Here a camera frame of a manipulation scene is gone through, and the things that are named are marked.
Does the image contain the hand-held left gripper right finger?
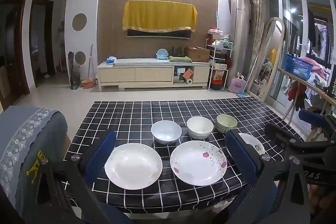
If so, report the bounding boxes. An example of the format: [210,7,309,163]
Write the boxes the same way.
[215,130,311,224]

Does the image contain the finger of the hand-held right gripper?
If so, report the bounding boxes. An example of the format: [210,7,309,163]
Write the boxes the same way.
[298,109,336,135]
[264,123,332,159]

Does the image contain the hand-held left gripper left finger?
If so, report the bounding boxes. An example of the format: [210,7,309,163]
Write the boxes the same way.
[33,130,124,224]

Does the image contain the small white printed plate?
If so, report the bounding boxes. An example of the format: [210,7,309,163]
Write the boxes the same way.
[238,133,266,157]

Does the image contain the plain white plate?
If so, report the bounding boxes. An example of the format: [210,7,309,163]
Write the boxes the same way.
[104,143,163,190]

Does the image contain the green patterned bowl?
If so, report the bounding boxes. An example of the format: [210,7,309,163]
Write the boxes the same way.
[216,114,238,134]

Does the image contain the white plate with pink petals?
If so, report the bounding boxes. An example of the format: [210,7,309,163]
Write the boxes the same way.
[170,140,227,186]

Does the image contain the white bowl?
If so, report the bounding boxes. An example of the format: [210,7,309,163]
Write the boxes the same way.
[186,116,214,140]

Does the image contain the light blue bowl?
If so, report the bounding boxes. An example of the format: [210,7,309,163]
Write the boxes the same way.
[151,120,182,145]

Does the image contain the person's right hand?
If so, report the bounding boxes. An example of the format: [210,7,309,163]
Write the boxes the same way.
[308,183,336,215]

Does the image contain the red hanging clothes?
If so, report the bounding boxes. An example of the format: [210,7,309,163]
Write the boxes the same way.
[287,81,307,111]

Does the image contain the wooden drying rack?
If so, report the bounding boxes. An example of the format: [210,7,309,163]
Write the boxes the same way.
[277,68,336,140]

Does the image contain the blue plastic basket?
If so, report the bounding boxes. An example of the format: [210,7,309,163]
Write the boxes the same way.
[284,53,315,81]

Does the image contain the pink blanket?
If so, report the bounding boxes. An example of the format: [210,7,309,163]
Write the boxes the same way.
[299,56,328,75]

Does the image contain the black white checkered tablecloth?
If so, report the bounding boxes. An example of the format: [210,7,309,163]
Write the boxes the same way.
[63,97,306,214]

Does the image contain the pink bag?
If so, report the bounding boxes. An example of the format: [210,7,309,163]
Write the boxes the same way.
[227,76,247,94]

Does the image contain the arched standing mirror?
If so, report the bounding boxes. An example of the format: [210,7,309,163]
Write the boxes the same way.
[248,17,286,102]

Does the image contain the broom with dustpan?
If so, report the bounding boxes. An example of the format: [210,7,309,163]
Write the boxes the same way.
[80,44,96,88]

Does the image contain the grey chair cover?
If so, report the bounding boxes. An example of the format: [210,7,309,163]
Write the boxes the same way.
[0,106,69,224]

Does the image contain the upright vacuum cleaner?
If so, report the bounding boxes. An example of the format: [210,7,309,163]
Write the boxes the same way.
[68,51,80,90]

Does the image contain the sliding glass door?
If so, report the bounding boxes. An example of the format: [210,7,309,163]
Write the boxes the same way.
[265,0,336,109]

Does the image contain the beige tv cabinet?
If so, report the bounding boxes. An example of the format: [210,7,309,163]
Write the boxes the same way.
[97,57,212,92]

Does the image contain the white shelf rack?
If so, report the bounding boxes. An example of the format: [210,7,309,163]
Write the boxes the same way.
[206,27,234,90]

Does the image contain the tall cylindrical air conditioner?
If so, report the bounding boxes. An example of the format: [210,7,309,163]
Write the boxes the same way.
[231,0,251,94]

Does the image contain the brown cardboard box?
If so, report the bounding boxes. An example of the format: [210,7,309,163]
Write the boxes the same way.
[187,46,211,62]

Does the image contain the beige patterned curtain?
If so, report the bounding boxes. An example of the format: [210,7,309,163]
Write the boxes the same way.
[247,0,265,90]

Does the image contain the green folded cloth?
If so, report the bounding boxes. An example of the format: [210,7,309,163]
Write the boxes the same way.
[168,55,192,62]

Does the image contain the blue lidded pot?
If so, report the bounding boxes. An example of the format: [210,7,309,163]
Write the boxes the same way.
[156,49,170,60]

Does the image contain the yellow cloth cover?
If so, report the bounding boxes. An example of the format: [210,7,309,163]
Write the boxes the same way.
[122,0,198,32]

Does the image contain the wall television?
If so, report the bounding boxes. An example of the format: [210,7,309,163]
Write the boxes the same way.
[127,28,192,39]

